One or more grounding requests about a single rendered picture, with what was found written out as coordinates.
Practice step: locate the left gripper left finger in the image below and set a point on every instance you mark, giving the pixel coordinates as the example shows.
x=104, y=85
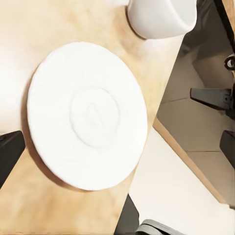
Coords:
x=12, y=145

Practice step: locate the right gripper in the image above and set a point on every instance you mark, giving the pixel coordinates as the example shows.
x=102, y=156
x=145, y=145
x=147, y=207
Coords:
x=219, y=99

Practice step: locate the cabinet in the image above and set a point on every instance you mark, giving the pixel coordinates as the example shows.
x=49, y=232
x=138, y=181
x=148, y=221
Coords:
x=196, y=127

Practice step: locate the coffee cup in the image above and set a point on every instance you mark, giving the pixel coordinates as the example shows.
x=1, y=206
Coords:
x=162, y=19

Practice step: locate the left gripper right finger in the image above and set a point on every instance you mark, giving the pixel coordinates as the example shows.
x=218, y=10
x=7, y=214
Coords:
x=227, y=146

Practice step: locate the saucer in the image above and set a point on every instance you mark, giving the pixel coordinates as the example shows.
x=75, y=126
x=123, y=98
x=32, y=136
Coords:
x=86, y=116

